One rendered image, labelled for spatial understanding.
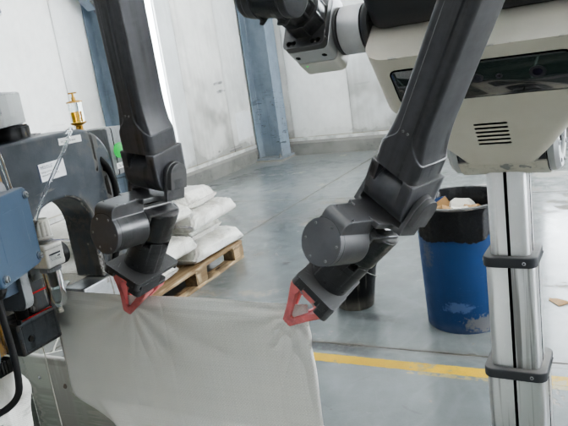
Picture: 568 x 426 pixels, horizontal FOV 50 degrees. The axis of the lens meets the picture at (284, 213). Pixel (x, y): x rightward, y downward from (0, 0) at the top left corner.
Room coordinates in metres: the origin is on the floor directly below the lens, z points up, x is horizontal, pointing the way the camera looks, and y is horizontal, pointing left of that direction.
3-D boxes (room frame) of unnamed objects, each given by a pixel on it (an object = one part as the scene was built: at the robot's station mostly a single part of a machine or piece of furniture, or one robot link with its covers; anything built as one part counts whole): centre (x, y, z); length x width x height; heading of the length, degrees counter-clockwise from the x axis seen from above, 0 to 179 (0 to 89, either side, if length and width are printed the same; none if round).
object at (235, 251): (4.23, 0.99, 0.07); 1.20 x 0.82 x 0.14; 153
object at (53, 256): (0.94, 0.38, 1.14); 0.05 x 0.04 x 0.16; 151
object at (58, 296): (0.93, 0.38, 1.11); 0.03 x 0.03 x 0.06
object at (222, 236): (4.41, 0.66, 0.20); 0.67 x 0.43 x 0.15; 151
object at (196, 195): (4.53, 0.85, 0.56); 0.67 x 0.43 x 0.15; 61
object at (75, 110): (1.13, 0.34, 1.37); 0.03 x 0.02 x 0.03; 61
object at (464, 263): (2.93, -0.87, 0.32); 0.51 x 0.48 x 0.65; 151
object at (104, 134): (1.19, 0.33, 1.29); 0.08 x 0.05 x 0.09; 61
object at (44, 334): (0.94, 0.44, 1.04); 0.08 x 0.06 x 0.05; 151
